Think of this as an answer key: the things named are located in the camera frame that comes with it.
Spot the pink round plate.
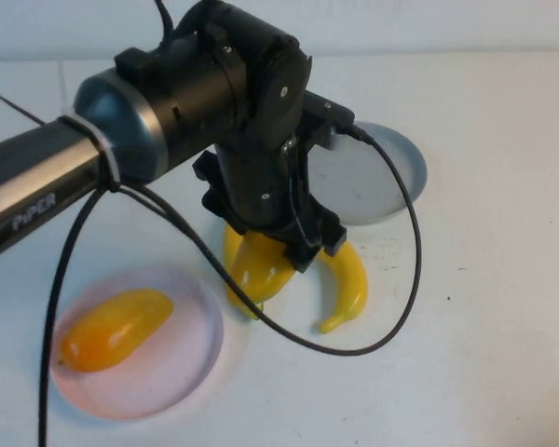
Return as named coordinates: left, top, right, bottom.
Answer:
left=48, top=264, right=225, bottom=423

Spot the long black camera cable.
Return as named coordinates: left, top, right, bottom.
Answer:
left=36, top=123, right=424, bottom=447

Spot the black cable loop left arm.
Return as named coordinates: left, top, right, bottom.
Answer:
left=154, top=0, right=176, bottom=47

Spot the white zip tie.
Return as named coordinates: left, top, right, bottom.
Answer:
left=58, top=60, right=122, bottom=188

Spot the grey round plate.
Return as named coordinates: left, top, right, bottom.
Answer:
left=307, top=120, right=429, bottom=228

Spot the yellow mango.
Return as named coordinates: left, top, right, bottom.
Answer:
left=230, top=231, right=300, bottom=303

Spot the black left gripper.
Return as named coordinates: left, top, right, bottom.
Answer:
left=193, top=121, right=347, bottom=275

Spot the yellow banana with curved stem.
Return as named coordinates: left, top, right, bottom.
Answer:
left=317, top=239, right=369, bottom=335

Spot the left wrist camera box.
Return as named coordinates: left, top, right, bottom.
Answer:
left=302, top=90, right=355, bottom=151

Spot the orange mango with green stem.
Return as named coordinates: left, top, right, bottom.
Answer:
left=58, top=288, right=175, bottom=373

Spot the yellow banana with green tip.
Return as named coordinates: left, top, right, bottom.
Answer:
left=222, top=225, right=266, bottom=321

